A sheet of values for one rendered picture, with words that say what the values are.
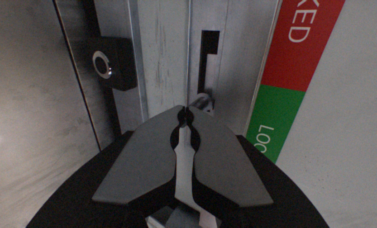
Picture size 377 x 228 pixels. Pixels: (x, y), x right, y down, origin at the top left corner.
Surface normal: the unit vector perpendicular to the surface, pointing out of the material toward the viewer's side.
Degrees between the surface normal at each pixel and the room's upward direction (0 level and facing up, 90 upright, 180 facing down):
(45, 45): 0
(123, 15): 90
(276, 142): 90
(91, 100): 0
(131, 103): 90
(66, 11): 0
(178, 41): 90
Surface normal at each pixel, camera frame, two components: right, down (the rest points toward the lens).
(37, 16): 0.87, 0.26
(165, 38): -0.49, 0.40
